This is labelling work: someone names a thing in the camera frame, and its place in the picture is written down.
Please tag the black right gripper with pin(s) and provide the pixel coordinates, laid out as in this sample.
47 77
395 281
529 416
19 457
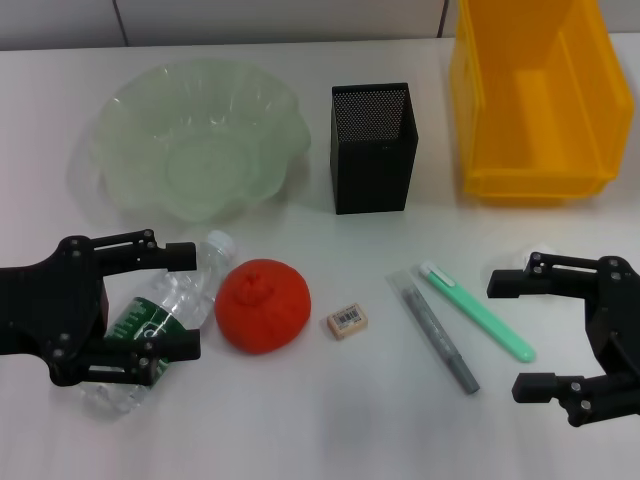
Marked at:
617 310

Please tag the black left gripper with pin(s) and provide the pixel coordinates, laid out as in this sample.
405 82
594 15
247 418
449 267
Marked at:
55 310

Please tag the clear green-label water bottle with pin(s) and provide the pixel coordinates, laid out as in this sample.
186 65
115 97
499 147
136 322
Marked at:
180 295

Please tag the grey marker pen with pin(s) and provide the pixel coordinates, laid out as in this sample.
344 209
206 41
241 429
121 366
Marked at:
435 330

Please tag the white paper ball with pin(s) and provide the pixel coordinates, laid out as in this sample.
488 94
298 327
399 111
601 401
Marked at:
542 248

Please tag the beige eraser with barcode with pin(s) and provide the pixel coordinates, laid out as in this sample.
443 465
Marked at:
348 322

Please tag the pale green glass fruit bowl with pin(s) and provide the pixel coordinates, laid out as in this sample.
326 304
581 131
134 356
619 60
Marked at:
200 145

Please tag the black mesh pen holder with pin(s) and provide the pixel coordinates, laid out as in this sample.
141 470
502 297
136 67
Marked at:
372 170

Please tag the yellow plastic bin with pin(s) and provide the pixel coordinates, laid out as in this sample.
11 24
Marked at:
540 170

